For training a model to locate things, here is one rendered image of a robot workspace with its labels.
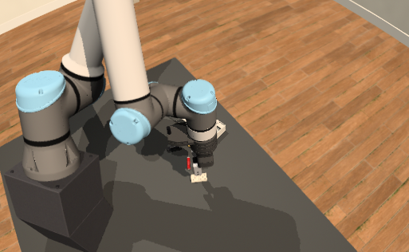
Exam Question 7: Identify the white three-compartment bin rack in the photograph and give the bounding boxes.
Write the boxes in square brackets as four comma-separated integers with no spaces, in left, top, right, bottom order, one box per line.
[170,117,226,138]

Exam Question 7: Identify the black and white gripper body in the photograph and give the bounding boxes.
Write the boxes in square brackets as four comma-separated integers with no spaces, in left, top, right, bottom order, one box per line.
[167,120,219,167]

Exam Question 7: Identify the black aa battery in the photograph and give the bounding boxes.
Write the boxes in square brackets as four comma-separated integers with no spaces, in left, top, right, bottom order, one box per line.
[167,146,180,151]

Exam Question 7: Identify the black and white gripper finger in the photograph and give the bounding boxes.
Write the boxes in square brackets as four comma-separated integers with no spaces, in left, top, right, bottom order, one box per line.
[193,163,202,176]
[191,150,197,163]

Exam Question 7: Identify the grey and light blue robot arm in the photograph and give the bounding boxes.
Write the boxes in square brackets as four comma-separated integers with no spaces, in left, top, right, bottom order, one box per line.
[15,0,217,181]

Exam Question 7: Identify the white domino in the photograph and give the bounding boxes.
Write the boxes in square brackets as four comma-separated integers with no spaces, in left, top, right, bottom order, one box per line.
[191,173,207,183]

